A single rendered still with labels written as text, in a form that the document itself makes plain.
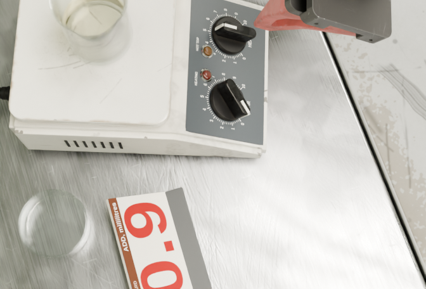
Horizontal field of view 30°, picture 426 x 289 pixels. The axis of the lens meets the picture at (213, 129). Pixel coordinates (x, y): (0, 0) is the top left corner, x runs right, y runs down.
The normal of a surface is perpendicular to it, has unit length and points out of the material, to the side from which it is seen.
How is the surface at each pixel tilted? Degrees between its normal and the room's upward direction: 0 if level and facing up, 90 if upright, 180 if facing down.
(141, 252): 40
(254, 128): 30
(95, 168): 0
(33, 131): 0
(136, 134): 0
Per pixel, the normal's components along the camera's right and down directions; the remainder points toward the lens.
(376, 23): 0.53, -0.20
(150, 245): 0.63, -0.37
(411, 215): 0.02, -0.25
